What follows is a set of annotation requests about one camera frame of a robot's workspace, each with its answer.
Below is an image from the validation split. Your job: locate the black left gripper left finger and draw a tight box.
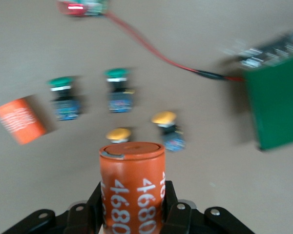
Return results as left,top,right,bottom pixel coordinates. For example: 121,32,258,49
63,181,105,234

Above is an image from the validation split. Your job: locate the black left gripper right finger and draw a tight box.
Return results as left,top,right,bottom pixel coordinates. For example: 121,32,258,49
161,180,196,234

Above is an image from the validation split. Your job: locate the yellow push button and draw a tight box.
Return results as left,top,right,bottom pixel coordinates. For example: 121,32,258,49
105,128,132,144
151,111,186,152

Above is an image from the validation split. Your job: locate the green push button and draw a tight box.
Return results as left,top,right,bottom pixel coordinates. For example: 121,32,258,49
46,77,85,122
103,68,135,114

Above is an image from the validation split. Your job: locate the green conveyor belt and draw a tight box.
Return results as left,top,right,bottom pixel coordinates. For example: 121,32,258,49
221,24,293,152

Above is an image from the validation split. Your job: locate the small speed controller board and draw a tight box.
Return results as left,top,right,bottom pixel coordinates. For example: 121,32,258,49
57,0,110,18

